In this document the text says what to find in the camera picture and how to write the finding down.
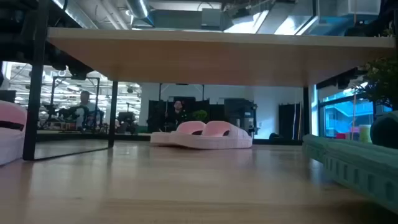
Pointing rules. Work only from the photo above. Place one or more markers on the pink slide sandal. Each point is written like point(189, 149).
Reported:
point(9, 143)
point(224, 141)
point(164, 138)

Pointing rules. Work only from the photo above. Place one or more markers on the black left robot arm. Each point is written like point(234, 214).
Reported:
point(15, 31)

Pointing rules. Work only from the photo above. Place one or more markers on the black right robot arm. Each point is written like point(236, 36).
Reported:
point(373, 26)

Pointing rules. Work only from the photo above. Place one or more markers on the background green plant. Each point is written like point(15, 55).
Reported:
point(200, 115)

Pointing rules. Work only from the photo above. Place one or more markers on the person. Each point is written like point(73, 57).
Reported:
point(177, 112)
point(85, 105)

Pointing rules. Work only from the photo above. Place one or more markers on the black equipment cabinet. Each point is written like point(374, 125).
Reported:
point(239, 112)

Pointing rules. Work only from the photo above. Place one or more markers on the black curtain panel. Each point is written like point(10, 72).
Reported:
point(289, 121)

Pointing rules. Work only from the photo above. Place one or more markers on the red box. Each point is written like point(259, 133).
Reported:
point(340, 136)

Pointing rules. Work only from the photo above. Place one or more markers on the yellow-green container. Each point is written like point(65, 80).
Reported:
point(365, 133)

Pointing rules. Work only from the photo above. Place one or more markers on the artificial green potted plant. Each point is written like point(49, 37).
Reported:
point(384, 77)

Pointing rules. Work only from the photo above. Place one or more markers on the black monitor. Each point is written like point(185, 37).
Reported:
point(7, 96)

